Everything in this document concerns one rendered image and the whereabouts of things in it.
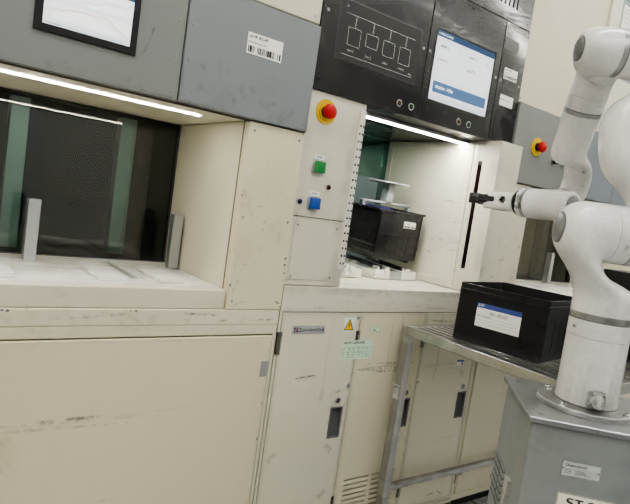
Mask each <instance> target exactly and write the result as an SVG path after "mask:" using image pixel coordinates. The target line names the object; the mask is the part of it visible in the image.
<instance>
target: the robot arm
mask: <svg viewBox="0 0 630 504"><path fill-rule="evenodd" d="M573 65H574V68H575V70H576V75H575V77H574V80H573V83H572V86H571V89H570V92H569V95H568V98H567V101H566V104H565V106H564V109H563V112H562V115H561V118H560V122H559V125H558V128H557V131H556V134H555V137H554V140H553V143H552V146H551V157H552V159H553V161H555V162H556V163H558V164H560V165H563V166H564V175H563V179H562V183H561V186H560V187H559V189H553V190H550V189H533V188H522V189H520V190H518V191H516V192H515V193H508V192H485V194H481V193H473V192H470V195H469V201H468V202H469V203H478V204H480V205H483V207H484V208H488V209H493V210H499V211H509V212H514V213H515V214H516V215H517V216H519V217H523V218H532V219H540V220H549V221H553V227H552V240H553V244H554V246H555V249H556V251H557V253H558V254H559V256H560V258H561V259H562V261H563V263H564V264H565V266H566V268H567V270H568V272H569V274H570V277H571V281H572V288H573V289H572V301H571V307H570V313H569V318H568V323H567V329H566V334H565V340H564V345H563V350H562V356H561V361H560V367H559V372H558V377H557V383H556V386H551V385H549V384H546V386H543V387H540V388H538V389H537V394H536V395H537V397H538V398H539V399H540V400H541V401H542V402H544V403H545V404H547V405H549V406H551V407H553V408H555V409H557V410H560V411H562V412H565V413H568V414H571V415H574V416H577V417H580V418H584V419H588V420H592V421H597V422H602V423H609V424H622V425H623V424H630V408H629V407H627V406H625V405H623V404H621V403H619V402H618V401H619V396H620V391H621V386H622V381H623V376H624V371H625V365H626V360H627V355H628V350H629V345H630V292H629V291H628V290H627V289H625V288H624V287H622V286H620V285H618V284H617V283H615V282H613V281H612V280H610V279H609V278H608V277H607V276H606V274H605V273H604V271H603V268H602V263H609V264H616V265H623V266H629V267H630V93H629V94H627V95H626V96H624V97H622V98H621V99H619V100H617V101H616V102H614V103H613V104H612V105H611V106H610V107H609V108H607V110H606V111H605V112H604V114H603V111H604V108H605V106H606V103H607V101H608V98H609V95H610V93H611V90H612V88H613V85H614V83H615V82H616V80H617V79H622V80H628V81H630V29H625V28H618V27H609V26H600V27H593V28H590V29H588V30H586V31H585V32H583V33H582V34H581V35H580V37H579V38H578V40H577V41H576V44H575V45H574V50H573ZM602 114H603V116H602ZM601 116H602V118H601ZM600 119H601V121H600ZM599 122H600V127H599V137H598V159H599V164H600V168H601V170H602V173H603V174H604V176H605V177H606V179H607V180H608V181H609V182H610V183H611V184H612V185H613V186H614V187H615V188H616V189H617V191H618V192H619V193H620V195H621V196H622V198H623V200H624V202H625V205H626V206H620V205H612V204H605V203H598V202H588V201H584V200H585V197H586V195H587V192H588V190H589V187H590V184H591V180H592V167H591V164H590V162H589V160H588V157H587V152H588V149H589V147H590V144H591V142H592V139H593V137H594V134H595V132H596V129H597V127H598V124H599Z"/></svg>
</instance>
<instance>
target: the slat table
mask: <svg viewBox="0 0 630 504"><path fill-rule="evenodd" d="M454 326H455V324H440V325H403V330H402V338H401V345H400V351H399V357H398V363H397V370H396V376H395V382H394V383H395V384H397V385H399V386H400V388H399V395H398V400H396V399H395V398H393V397H392V401H391V407H390V414H389V420H388V426H387V432H386V439H385V445H384V451H383V457H382V464H381V470H380V476H379V482H378V489H377V495H376V503H375V504H388V499H389V493H390V491H391V490H395V489H399V488H402V487H406V486H410V485H414V484H418V483H422V482H426V481H430V480H434V479H438V478H442V477H446V476H450V475H454V474H458V473H462V472H466V471H470V470H474V469H478V468H481V467H485V466H489V465H493V464H494V460H495V457H492V458H488V459H483V460H479V461H475V462H471V463H467V464H464V465H459V466H454V467H450V468H445V469H441V470H437V471H433V472H429V473H425V474H421V475H417V476H412V477H408V478H404V479H400V480H395V481H392V474H393V468H394V462H395V456H396V450H397V444H398V437H399V431H400V425H401V419H402V413H403V406H404V400H405V394H406V388H407V382H408V376H409V369H410V363H411V357H412V351H413V345H414V338H415V339H417V340H420V341H423V342H425V343H428V344H430V345H433V346H436V347H438V348H441V349H444V350H446V351H449V352H452V353H454V354H457V355H460V356H462V357H465V358H468V359H470V360H473V361H475V362H478V363H481V364H483V365H486V366H489V367H491V368H494V369H497V370H499V371H502V372H505V373H507V374H510V375H512V376H515V377H518V378H520V379H525V380H531V381H536V382H542V383H547V384H553V385H556V383H557V377H558V372H559V367H560V361H561V359H558V360H553V361H549V362H544V363H535V362H532V361H528V360H525V359H522V358H518V357H515V356H512V355H509V354H505V353H502V352H499V351H496V350H492V349H489V348H486V347H483V346H479V345H476V344H473V343H470V342H466V341H463V340H460V339H457V338H454V337H453V332H454ZM629 393H630V364H629V363H626V365H625V371H624V376H623V381H622V386H621V391H620V395H623V394H629Z"/></svg>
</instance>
